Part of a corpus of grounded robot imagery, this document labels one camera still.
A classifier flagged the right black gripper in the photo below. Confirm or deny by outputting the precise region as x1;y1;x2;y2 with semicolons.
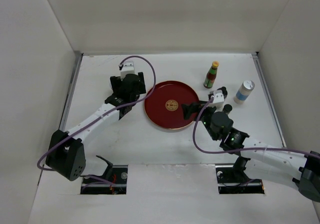
181;100;219;141

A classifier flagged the green red sauce bottle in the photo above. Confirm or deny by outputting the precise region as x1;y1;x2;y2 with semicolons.
203;61;219;89

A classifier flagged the white blue label shaker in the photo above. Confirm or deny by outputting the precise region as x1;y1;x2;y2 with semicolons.
233;80;255;104

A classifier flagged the small black cap jar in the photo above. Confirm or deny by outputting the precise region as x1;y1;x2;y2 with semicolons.
222;104;233;115

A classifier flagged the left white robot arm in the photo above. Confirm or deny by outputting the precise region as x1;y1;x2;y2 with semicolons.
45;72;146;183

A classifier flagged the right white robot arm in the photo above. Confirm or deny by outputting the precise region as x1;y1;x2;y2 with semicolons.
182;101;320;202

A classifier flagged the red round tray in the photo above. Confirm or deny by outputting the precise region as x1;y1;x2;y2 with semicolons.
144;81;199;130

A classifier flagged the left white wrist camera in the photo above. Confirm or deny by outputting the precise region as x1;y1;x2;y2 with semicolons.
119;61;135;80

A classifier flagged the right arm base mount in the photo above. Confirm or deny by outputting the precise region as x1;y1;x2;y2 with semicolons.
215;157;265;194

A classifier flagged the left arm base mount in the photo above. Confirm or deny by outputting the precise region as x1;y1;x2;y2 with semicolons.
80;156;129;195

